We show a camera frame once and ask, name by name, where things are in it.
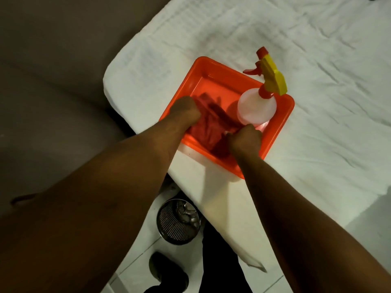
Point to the person's black shoe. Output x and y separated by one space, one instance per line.
168 273

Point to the perforated metal waste bin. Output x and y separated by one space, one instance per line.
178 221

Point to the white bed sheet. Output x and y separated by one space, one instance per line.
305 73

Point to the person's black trouser leg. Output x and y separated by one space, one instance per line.
221 262

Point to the red cloth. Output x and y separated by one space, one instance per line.
212 125

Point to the person's right hand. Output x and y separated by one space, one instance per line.
244 140

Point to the person's right forearm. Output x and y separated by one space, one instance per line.
302 234

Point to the orange plastic tray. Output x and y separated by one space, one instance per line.
220 85

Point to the person's left hand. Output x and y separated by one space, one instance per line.
185 111

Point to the clear spray bottle yellow trigger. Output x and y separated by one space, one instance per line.
259 103

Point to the person's left forearm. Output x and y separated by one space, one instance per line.
100 195

